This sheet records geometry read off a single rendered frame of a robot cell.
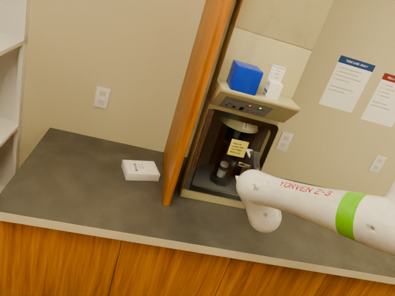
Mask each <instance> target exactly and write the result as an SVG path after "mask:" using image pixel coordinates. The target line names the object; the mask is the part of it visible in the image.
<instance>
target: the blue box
mask: <svg viewBox="0 0 395 296"><path fill-rule="evenodd" d="M262 76H263V72H262V71H261V70H260V69H259V68H258V67H257V66H255V65H251V64H248V63H244V62H240V61H238V60H233V62H232V65H231V68H230V71H229V74H228V77H227V80H226V82H227V84H228V86H229V87H230V89H231V90H235V91H238V92H242V93H247V94H249V95H253V96H255V95H256V92H257V90H258V87H259V85H260V81H261V80H262Z"/></svg>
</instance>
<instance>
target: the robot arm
mask: <svg viewBox="0 0 395 296"><path fill-rule="evenodd" d="M246 152H247V154H248V156H249V158H250V169H249V170H246V171H244V172H243V173H242V174H241V175H240V176H235V178H236V181H237V182H236V190H237V194H238V195H239V197H240V199H241V201H242V202H243V204H244V207H245V209H246V212H247V216H248V219H249V222H250V224H251V226H252V227H253V228H254V229H255V230H257V231H259V232H261V233H270V232H272V231H274V230H275V229H277V228H278V226H279V225H280V223H281V220H282V214H281V211H285V212H287V213H290V214H293V215H296V216H298V217H301V218H304V219H306V220H309V221H311V222H313V223H315V224H318V225H320V226H322V227H324V228H326V229H328V230H330V231H333V232H335V233H337V234H340V235H341V236H344V237H347V238H349V239H351V240H354V241H356V242H358V243H361V244H364V245H366V246H369V247H371V248H374V249H377V250H379V251H382V252H384V253H387V254H390V255H393V256H395V178H394V181H393V183H392V185H391V187H390V189H389V191H388V193H387V194H386V196H385V197H380V196H374V195H370V194H364V193H357V192H353V191H345V190H336V189H327V188H323V187H316V186H311V185H307V184H301V183H297V182H293V181H289V180H285V179H281V178H278V177H275V176H271V175H269V174H267V173H264V172H262V171H261V169H260V160H259V152H255V151H253V150H252V149H246Z"/></svg>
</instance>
